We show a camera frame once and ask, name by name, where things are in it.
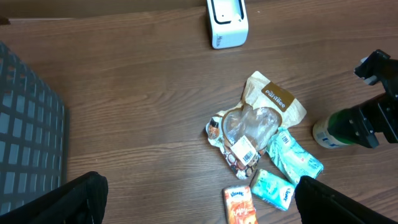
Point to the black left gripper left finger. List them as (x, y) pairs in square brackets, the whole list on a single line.
[(82, 200)]

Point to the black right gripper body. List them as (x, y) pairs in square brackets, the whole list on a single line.
[(381, 111)]

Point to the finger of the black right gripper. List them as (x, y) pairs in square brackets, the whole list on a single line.
[(356, 125)]

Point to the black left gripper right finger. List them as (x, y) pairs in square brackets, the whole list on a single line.
[(318, 203)]

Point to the green lid jar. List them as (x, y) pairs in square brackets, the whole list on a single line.
[(326, 133)]

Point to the light green tissue pack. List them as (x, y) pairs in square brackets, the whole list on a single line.
[(291, 158)]

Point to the teal tissue pack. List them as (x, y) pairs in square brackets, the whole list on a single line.
[(272, 189)]

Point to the orange tissue pack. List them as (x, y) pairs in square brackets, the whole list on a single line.
[(239, 206)]

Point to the beige brown snack pouch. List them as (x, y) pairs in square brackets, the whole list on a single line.
[(242, 133)]

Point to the white barcode scanner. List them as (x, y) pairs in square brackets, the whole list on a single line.
[(228, 23)]

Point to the grey plastic shopping basket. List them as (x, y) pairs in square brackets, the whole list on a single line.
[(34, 134)]

